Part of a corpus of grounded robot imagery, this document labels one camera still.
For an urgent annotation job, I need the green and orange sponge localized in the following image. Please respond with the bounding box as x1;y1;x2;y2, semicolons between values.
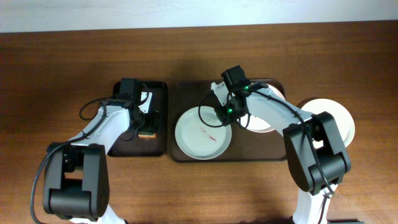
137;110;161;140

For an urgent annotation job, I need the white plate with red stain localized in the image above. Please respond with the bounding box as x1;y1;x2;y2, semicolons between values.
241;83;286;134

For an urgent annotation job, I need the pale green plate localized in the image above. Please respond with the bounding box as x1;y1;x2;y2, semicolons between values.
175;106;232;160

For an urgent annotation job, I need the cream plate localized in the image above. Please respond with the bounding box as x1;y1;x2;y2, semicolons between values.
301;98;355;147

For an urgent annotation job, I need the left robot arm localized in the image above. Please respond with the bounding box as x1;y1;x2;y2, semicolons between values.
36;78;152;223

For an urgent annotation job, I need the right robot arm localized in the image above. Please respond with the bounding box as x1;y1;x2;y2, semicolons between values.
211;65;351;223

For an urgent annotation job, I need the small black tray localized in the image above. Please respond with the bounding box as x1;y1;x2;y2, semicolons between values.
108;81;169;157

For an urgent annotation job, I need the large brown tray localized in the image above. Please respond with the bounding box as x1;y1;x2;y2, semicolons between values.
167;80;286;162

